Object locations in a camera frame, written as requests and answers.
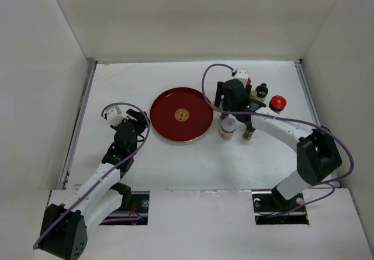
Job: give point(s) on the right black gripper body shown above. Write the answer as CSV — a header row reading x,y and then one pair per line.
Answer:
x,y
227,104

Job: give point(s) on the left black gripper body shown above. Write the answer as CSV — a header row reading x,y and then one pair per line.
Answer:
x,y
134,144

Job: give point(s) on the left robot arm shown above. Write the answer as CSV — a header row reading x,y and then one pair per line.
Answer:
x,y
66,226

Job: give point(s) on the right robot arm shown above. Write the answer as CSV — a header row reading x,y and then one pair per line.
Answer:
x,y
317,155

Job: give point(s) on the beige cap yellow bottle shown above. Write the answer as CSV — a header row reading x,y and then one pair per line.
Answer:
x,y
253,96

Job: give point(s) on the white lid pink jar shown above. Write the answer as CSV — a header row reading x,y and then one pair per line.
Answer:
x,y
227,129

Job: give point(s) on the black cap dark bottle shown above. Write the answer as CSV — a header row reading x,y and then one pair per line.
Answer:
x,y
261,92

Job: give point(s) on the black cap spice bottle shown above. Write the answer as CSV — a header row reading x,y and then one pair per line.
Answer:
x,y
248,133

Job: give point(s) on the red round tray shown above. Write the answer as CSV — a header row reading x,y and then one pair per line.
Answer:
x,y
181,115

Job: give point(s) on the red lid sauce jar right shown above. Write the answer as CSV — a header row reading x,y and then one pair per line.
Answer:
x,y
277,104

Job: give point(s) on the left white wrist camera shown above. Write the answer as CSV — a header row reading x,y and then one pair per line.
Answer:
x,y
114,115

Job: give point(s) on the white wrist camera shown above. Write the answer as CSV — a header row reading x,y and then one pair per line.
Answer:
x,y
114,115
241,75

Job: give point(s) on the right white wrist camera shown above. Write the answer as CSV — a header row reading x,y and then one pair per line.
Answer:
x,y
241,75

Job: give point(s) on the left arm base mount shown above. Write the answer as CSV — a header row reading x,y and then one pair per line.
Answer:
x,y
133,210

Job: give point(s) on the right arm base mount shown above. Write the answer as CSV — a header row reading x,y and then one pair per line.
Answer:
x,y
267,212

